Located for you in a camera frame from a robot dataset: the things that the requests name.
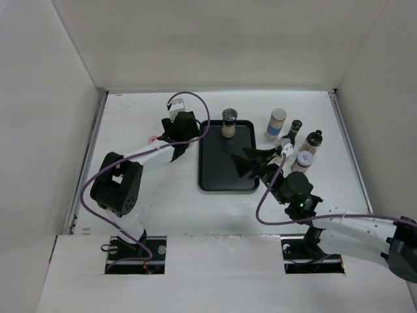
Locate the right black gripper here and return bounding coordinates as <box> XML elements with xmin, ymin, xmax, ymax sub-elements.
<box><xmin>230</xmin><ymin>147</ymin><xmax>289</xmax><ymax>205</ymax></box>

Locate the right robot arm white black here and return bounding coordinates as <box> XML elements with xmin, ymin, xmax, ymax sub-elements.
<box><xmin>231</xmin><ymin>147</ymin><xmax>416</xmax><ymax>283</ymax></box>

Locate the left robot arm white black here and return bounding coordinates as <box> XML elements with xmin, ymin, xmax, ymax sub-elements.
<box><xmin>90</xmin><ymin>112</ymin><xmax>200</xmax><ymax>260</ymax></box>

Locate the pink cap spice bottle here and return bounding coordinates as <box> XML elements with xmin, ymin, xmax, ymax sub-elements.
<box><xmin>147</xmin><ymin>135</ymin><xmax>158</xmax><ymax>145</ymax></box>

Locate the black plastic tray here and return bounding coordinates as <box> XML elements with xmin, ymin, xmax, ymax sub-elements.
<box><xmin>198</xmin><ymin>120</ymin><xmax>259</xmax><ymax>192</ymax></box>

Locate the silver lid blue label jar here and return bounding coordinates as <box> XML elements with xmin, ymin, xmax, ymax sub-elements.
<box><xmin>265</xmin><ymin>108</ymin><xmax>287</xmax><ymax>141</ymax></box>

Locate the tall dark pepper grinder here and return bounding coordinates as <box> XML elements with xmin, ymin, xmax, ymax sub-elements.
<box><xmin>282</xmin><ymin>119</ymin><xmax>302</xmax><ymax>146</ymax></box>

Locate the black knob cap bottle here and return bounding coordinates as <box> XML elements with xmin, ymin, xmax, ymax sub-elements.
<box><xmin>299</xmin><ymin>130</ymin><xmax>323</xmax><ymax>155</ymax></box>

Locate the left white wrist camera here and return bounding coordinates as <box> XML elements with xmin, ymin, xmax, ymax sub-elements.
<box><xmin>167</xmin><ymin>98</ymin><xmax>186</xmax><ymax>122</ymax></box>

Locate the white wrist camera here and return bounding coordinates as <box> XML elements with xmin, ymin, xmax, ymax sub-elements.
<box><xmin>167</xmin><ymin>98</ymin><xmax>186</xmax><ymax>122</ymax></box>
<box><xmin>281</xmin><ymin>138</ymin><xmax>293</xmax><ymax>157</ymax></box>

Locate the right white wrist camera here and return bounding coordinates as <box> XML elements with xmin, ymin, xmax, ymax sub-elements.
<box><xmin>281</xmin><ymin>138</ymin><xmax>293</xmax><ymax>157</ymax></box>

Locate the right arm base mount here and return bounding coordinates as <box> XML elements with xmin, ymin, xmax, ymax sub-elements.
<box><xmin>281</xmin><ymin>228</ymin><xmax>345</xmax><ymax>275</ymax></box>

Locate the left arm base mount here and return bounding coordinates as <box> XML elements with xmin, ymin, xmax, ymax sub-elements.
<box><xmin>100</xmin><ymin>232</ymin><xmax>167</xmax><ymax>275</ymax></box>

